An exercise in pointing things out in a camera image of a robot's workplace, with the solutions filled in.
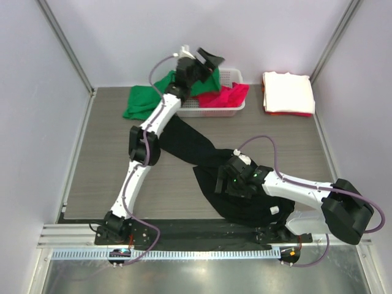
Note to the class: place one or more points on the left aluminium frame post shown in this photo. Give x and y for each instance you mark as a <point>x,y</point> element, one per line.
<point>61,37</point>

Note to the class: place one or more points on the black t shirt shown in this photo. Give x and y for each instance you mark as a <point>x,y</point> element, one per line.
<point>229,196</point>

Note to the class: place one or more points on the aluminium frame post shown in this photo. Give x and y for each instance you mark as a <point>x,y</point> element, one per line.
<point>61,37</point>
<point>339,31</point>

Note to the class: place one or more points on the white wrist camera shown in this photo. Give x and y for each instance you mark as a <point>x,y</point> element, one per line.
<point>184,53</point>
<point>246,159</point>

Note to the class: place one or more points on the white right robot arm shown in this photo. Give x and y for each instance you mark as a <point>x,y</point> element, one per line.
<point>336,211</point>

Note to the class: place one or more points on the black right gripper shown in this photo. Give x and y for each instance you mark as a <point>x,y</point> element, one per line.
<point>223,174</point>

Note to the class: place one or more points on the white perforated plastic basket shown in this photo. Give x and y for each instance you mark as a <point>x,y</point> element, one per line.
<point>192,109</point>

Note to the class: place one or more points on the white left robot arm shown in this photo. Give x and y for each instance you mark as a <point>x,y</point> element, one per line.
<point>144,147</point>

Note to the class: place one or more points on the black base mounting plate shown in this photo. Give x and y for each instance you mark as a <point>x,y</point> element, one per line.
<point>199,235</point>

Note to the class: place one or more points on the pink t shirt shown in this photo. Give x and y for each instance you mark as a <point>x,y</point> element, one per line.
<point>227,97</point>

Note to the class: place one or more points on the green t shirt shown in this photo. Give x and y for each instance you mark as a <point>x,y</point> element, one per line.
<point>143,100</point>

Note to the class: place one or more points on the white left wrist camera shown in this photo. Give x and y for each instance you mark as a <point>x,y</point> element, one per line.
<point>184,53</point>

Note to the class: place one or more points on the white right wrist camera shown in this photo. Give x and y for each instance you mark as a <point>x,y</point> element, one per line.
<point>246,159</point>

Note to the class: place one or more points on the white slotted cable duct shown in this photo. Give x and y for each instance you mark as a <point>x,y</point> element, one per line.
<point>124,254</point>

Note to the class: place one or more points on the right aluminium frame post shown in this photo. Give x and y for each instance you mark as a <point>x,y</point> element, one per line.
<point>339,31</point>

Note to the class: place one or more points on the aluminium front rail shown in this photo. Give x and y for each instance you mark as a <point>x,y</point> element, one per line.
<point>66,235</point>

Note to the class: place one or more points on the folded white t shirt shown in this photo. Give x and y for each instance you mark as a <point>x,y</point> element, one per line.
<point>287,93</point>

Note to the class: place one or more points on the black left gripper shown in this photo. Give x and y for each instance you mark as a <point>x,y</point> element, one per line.
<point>211,60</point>

